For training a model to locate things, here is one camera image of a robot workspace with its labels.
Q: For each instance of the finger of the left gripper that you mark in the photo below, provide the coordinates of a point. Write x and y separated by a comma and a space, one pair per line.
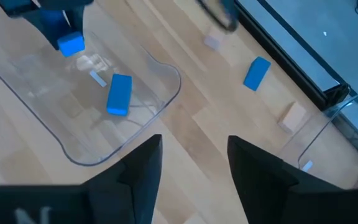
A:
43, 28
75, 18

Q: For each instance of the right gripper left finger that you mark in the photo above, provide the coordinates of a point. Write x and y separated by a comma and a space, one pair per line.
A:
141, 186

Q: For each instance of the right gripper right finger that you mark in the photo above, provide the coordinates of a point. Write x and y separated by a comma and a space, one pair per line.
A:
253, 186

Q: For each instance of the blue toy block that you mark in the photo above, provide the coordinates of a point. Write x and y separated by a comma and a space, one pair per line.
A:
119, 95
256, 73
71, 44

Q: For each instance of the natural wood toy block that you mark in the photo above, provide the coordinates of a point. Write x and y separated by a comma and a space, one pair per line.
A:
212, 41
291, 117

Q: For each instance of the large clear plastic bin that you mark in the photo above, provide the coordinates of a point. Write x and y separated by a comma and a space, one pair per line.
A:
73, 149

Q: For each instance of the black aluminium table frame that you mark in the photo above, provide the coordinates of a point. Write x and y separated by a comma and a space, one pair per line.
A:
291, 62

